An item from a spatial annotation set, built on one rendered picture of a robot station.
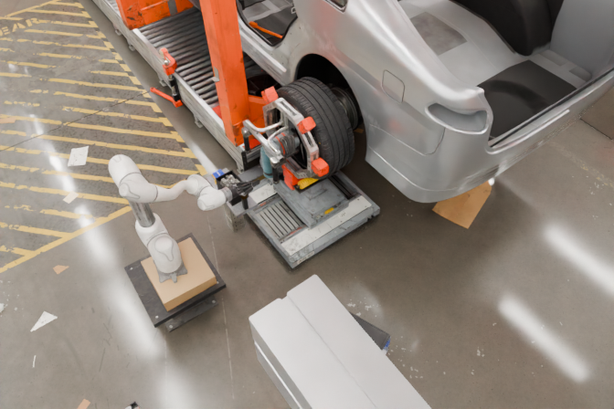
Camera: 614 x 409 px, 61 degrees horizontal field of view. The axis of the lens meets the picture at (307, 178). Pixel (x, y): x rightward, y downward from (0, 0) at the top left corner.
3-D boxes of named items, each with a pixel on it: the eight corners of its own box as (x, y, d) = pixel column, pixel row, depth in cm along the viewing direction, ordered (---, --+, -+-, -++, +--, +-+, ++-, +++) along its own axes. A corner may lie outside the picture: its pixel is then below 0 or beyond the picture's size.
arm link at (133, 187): (161, 190, 278) (150, 173, 285) (132, 187, 264) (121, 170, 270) (149, 208, 282) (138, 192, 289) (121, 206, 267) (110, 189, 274)
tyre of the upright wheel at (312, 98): (338, 78, 316) (286, 73, 371) (307, 94, 307) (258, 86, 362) (366, 173, 343) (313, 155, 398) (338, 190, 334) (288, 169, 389)
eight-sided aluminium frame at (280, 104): (319, 189, 353) (319, 130, 312) (311, 194, 351) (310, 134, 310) (274, 143, 383) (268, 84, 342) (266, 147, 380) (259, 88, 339)
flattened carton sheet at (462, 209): (496, 184, 427) (497, 181, 425) (468, 229, 399) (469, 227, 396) (462, 168, 439) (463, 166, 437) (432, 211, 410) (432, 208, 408)
